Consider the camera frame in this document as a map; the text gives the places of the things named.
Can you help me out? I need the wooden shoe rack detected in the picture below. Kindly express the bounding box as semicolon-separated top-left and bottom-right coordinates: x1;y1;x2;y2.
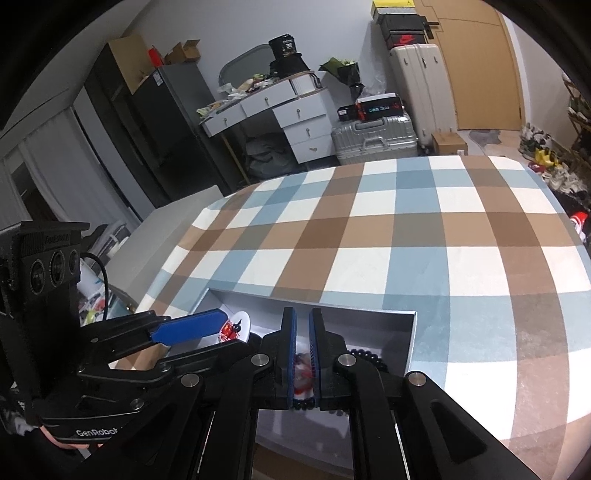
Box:
563;76;591;162

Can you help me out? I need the red and black shoe box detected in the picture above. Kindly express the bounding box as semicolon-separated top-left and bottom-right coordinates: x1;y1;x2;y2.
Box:
387;31;428;47

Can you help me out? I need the grey cardboard box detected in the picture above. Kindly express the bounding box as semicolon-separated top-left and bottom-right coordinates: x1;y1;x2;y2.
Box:
196;287;419;462

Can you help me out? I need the white curtain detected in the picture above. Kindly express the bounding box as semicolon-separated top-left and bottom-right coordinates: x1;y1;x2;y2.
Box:
0;115;139;232

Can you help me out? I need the white dressing table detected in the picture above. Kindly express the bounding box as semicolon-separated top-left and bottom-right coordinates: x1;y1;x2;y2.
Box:
199;76;334;185

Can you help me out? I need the plaid tablecloth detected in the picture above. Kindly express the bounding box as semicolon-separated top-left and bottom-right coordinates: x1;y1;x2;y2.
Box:
111;154;591;480

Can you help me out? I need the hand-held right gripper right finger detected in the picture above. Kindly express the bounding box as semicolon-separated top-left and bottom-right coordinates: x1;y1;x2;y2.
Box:
309;308;541;480

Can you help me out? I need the small cardboard box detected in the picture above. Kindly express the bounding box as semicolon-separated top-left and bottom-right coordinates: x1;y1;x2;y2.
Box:
431;131;468;156

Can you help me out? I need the grey fridge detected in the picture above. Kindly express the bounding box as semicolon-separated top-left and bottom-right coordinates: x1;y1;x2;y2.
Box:
131;62;232;204

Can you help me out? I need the person's left hand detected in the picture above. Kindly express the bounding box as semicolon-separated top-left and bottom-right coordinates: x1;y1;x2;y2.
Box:
39;427;90;452

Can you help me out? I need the wooden door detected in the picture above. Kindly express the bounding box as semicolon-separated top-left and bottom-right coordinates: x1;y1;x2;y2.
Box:
416;0;522;132

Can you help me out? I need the round white badge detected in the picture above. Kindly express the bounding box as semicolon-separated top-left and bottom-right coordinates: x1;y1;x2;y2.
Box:
217;311;252;344

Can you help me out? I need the clear plastic bag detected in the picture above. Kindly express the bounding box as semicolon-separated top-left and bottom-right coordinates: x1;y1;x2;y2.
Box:
365;69;393;97

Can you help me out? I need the open cardboard box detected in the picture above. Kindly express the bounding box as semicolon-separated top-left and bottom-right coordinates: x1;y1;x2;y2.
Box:
164;39;202;65

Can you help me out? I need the black printed box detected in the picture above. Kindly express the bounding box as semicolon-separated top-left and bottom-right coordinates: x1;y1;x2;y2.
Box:
269;33;297;59

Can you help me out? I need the black bead bracelet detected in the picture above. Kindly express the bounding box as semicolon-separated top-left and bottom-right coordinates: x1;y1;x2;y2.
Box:
293;348;389;416

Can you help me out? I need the black wrapped bouquet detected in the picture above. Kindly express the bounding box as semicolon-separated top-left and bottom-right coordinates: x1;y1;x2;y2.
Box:
318;56;361;100

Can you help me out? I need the black bag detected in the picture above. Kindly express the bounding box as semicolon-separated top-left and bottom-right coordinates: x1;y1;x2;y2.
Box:
245;136;294;178

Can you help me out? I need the white hard suitcase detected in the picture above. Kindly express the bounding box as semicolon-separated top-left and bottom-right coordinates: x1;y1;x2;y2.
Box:
389;43;455;151

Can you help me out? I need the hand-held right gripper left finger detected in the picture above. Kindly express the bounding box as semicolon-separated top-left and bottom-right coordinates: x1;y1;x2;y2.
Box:
152;307;297;480

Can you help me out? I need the dark wardrobe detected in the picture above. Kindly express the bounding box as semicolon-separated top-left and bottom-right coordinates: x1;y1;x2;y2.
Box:
83;34;158;217

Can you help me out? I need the pile of shoes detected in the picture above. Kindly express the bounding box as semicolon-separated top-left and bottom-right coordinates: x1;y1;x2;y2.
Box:
517;124;591;195

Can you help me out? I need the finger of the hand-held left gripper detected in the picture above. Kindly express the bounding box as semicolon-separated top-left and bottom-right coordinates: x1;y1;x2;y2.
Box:
154;340;260;377
81;310;228;366

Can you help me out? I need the arched mirror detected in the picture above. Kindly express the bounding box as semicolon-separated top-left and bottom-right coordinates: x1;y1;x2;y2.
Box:
218;46;278;90

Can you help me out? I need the silver hard suitcase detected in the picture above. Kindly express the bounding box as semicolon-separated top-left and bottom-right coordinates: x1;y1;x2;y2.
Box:
331;113;419;166

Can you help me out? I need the black box with red ends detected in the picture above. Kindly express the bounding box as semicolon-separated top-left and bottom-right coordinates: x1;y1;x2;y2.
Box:
356;92;404;120

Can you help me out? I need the red and white shoe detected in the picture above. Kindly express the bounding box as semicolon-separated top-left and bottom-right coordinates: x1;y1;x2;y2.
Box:
570;211;591;241

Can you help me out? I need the black cable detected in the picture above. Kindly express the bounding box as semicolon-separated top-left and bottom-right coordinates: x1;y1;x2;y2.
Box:
81;251;110;321

